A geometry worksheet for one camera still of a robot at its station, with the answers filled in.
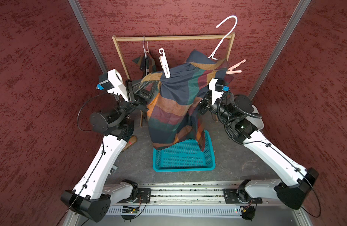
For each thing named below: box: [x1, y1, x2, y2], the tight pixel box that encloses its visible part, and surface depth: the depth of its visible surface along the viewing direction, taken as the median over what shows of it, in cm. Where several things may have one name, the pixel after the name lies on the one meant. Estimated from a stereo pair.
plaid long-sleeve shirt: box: [140, 50, 234, 152], surface depth 45 cm
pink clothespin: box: [225, 59, 247, 75], surface depth 49 cm
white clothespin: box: [158, 48, 172, 79], surface depth 36 cm
